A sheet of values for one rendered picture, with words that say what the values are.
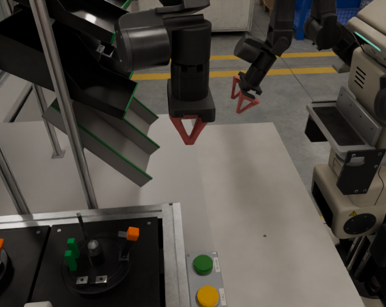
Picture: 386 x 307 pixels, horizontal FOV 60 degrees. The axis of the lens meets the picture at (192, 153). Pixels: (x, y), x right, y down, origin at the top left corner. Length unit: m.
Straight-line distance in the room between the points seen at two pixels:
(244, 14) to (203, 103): 4.30
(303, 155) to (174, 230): 1.96
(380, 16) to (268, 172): 0.52
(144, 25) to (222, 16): 4.28
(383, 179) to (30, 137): 1.18
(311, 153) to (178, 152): 1.68
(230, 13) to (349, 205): 3.86
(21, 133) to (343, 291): 1.15
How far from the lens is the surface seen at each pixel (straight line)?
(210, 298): 0.68
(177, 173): 1.07
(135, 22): 0.45
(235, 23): 4.78
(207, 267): 0.71
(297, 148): 2.70
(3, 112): 1.56
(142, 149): 0.92
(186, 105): 0.49
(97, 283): 0.68
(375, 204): 1.17
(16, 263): 0.80
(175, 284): 0.71
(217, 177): 1.05
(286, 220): 0.96
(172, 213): 0.82
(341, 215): 1.15
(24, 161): 1.24
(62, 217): 0.86
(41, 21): 0.66
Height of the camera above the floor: 1.57
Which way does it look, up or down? 38 degrees down
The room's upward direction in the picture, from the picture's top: straight up
